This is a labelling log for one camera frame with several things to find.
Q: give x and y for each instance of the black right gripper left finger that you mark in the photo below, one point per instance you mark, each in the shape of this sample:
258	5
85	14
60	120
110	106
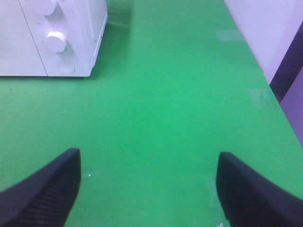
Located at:
45	198

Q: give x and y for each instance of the white microwave oven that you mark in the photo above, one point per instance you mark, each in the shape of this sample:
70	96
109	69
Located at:
82	22

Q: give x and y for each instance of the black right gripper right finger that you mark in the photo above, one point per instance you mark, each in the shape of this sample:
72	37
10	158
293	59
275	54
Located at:
250	200

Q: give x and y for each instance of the white microwave door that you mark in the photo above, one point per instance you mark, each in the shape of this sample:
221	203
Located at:
18	53

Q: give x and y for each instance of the white round knob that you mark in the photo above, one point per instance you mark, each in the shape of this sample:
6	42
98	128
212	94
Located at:
45	7
56	41

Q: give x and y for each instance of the round white door button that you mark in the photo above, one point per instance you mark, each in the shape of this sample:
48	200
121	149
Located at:
66	66

